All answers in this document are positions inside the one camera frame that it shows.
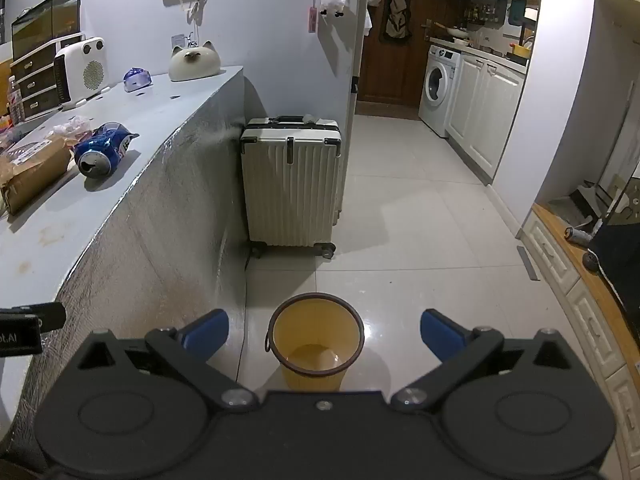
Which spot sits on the yellow plastic trash bin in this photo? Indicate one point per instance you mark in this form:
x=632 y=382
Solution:
x=310 y=325

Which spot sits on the white fan heater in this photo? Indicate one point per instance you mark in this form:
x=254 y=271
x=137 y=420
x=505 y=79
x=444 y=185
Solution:
x=82 y=72

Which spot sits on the cream hard-shell suitcase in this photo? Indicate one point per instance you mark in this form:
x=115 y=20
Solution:
x=290 y=195

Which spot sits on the brown cardboard package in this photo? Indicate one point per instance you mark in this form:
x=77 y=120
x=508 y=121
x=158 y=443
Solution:
x=30 y=170

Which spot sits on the white plush sheep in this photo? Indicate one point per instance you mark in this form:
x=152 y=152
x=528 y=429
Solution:
x=332 y=4

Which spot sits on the white kitchen cabinet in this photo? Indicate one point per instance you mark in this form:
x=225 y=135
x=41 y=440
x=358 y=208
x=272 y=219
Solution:
x=482 y=105

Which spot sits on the red label water bottle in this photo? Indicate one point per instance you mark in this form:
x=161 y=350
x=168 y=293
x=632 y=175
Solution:
x=15 y=102

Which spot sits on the white drawer organiser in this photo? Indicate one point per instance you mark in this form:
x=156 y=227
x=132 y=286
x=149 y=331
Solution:
x=35 y=80

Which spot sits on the pink hanging tag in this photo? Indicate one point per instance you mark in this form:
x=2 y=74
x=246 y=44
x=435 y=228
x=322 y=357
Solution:
x=312 y=17

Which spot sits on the glass tank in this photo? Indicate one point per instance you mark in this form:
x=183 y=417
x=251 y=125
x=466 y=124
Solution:
x=45 y=25

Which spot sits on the black cloth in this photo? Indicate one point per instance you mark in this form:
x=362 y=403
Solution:
x=620 y=255

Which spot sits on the brown wooden door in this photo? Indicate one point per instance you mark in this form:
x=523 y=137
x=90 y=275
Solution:
x=400 y=75

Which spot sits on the crushed blue drink can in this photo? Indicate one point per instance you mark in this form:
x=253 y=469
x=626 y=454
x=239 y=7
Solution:
x=102 y=147

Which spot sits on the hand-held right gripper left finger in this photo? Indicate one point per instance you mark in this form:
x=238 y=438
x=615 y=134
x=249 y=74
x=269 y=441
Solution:
x=207 y=327

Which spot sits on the grey spray can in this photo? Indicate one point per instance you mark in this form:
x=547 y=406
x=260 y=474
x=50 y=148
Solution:
x=577 y=236

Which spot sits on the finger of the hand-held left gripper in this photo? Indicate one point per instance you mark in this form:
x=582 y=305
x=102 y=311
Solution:
x=52 y=312

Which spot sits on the white low drawer cabinet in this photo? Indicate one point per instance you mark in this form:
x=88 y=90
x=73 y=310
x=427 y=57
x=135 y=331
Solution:
x=590 y=310

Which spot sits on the blue and white plastic packet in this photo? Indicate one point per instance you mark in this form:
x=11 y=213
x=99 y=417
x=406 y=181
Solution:
x=137 y=80

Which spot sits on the white cat-shaped ornament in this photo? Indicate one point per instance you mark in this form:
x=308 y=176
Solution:
x=195 y=65

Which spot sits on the white washing machine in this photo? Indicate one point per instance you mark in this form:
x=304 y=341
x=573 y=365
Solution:
x=437 y=85

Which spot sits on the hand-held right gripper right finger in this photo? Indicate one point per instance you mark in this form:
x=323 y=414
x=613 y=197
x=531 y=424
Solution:
x=440 y=330

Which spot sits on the white wall switch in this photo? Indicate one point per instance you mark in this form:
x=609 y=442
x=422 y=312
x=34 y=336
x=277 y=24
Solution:
x=179 y=41

